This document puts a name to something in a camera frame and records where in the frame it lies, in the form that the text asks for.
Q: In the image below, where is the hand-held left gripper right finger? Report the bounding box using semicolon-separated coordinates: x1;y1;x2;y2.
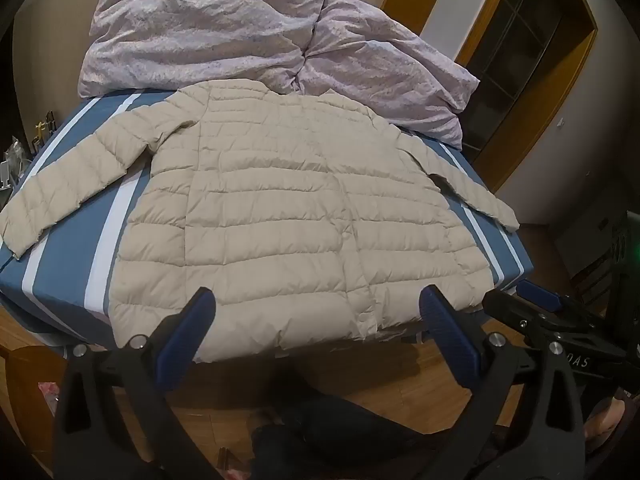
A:
419;284;586;480

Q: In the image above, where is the beige puffer jacket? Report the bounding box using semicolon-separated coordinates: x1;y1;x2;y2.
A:
0;80;521;363

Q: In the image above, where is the brass bedside ornament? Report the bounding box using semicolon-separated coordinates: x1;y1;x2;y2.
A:
30;110;57;153

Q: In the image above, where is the wooden framed door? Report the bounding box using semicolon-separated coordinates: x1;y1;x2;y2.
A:
382;0;599;192

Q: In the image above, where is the pink item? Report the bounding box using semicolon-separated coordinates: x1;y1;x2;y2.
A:
39;382;63;411

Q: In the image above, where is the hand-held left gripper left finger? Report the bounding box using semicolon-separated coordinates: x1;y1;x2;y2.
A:
52;286;221;480

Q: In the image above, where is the blue white striped bed sheet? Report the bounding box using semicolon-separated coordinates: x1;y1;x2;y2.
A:
0;87;533;366

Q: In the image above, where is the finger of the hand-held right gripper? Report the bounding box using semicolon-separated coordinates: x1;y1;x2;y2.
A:
515;279;616;331
482;291;608;361

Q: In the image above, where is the dark glass panel door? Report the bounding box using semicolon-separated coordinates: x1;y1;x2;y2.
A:
464;0;587;163

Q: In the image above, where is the person's right hand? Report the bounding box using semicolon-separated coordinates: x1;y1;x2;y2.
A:
582;394;629;461

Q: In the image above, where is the lilac floral quilt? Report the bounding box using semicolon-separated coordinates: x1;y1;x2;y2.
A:
77;0;481;151

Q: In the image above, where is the clear plastic bedside item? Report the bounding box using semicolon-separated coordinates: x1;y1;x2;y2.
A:
0;137;28;191

